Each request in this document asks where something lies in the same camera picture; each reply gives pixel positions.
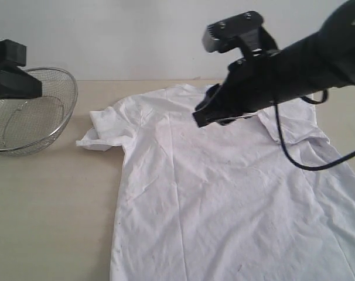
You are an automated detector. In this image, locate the metal mesh basket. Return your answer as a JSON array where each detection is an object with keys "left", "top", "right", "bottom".
[{"left": 0, "top": 67, "right": 78, "bottom": 156}]

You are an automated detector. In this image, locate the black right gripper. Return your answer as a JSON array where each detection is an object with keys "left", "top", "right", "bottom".
[{"left": 192, "top": 55, "right": 286, "bottom": 128}]

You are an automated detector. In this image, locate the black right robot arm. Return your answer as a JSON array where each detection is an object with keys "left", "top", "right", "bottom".
[{"left": 193, "top": 1, "right": 355, "bottom": 127}]

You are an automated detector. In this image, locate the white t-shirt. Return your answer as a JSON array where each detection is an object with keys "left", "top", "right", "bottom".
[{"left": 76, "top": 84, "right": 355, "bottom": 280}]

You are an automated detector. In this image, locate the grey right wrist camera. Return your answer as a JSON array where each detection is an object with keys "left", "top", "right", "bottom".
[{"left": 202, "top": 11, "right": 278, "bottom": 53}]

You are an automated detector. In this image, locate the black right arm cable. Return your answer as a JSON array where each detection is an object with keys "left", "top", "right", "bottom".
[{"left": 272, "top": 89, "right": 355, "bottom": 171}]

